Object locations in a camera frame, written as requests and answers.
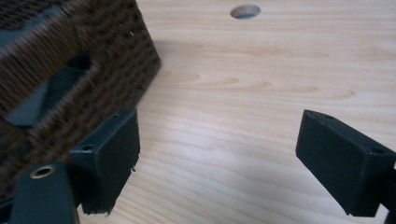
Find brown woven basket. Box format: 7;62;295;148
0;0;163;203

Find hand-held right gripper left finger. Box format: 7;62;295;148
70;108;141;217

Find grey pants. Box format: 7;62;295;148
0;6;95;128

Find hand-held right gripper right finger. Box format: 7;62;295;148
295;108;396;217

